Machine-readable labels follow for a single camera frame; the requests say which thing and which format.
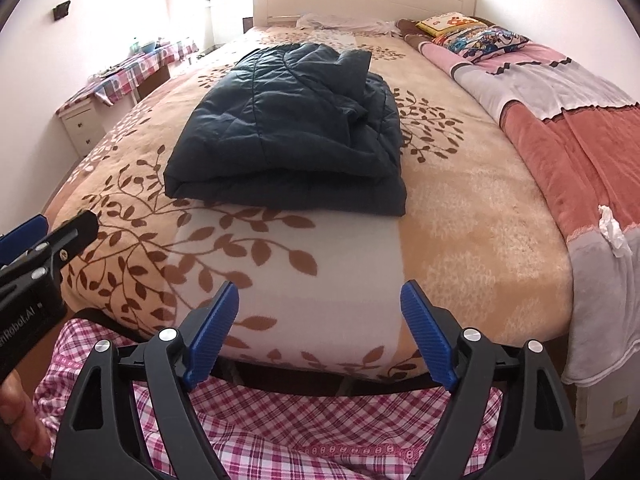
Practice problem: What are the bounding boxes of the dark blue quilted jacket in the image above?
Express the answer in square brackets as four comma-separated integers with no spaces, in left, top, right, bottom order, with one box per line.
[162,42,408,218]

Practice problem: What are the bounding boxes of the plaid tablecloth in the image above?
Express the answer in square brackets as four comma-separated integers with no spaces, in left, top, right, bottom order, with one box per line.
[57,37,198,111]

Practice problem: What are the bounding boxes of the white crumpled tissue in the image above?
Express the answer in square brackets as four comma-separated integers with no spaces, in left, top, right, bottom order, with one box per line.
[597,204,632,258]

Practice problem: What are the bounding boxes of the white crumpled cloth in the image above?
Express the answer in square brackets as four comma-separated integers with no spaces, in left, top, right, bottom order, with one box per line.
[295,12,401,36]

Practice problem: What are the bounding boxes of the person's left hand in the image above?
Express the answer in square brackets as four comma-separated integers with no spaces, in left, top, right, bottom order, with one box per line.
[0,367,52,456]

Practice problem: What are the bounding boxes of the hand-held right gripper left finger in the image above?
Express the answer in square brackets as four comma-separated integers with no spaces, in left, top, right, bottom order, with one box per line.
[50,280,241,480]

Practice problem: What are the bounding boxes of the yellow cartoon pillow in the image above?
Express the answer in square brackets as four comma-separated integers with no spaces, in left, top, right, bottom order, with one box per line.
[415,11,483,36]

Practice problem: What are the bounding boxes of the pink plaid pajamas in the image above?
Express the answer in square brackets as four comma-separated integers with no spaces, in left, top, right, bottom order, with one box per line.
[35,317,503,480]

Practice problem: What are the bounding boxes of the colourful cartoon pillow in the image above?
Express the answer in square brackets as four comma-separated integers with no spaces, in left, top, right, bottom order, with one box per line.
[432,24,531,56]

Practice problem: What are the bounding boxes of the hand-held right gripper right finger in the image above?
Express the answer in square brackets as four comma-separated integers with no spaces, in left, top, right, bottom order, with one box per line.
[400,280,586,480]

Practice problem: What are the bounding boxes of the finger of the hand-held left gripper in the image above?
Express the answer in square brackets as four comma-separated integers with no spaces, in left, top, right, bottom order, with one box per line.
[0,210,99,288]
[0,214,50,263]

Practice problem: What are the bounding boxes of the brown wooden chair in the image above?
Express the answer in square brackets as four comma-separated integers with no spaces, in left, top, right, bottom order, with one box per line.
[136,66,172,100]

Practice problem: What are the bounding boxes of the pink patchwork blanket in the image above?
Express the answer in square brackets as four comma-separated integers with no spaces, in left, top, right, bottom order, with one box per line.
[397,17,640,386]

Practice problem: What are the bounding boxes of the beige leaf-patterned blanket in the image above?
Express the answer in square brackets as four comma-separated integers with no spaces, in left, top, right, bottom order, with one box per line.
[45,25,573,381]

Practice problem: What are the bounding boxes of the white drawer cabinet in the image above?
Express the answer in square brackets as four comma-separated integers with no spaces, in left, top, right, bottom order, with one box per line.
[59,102,108,158]

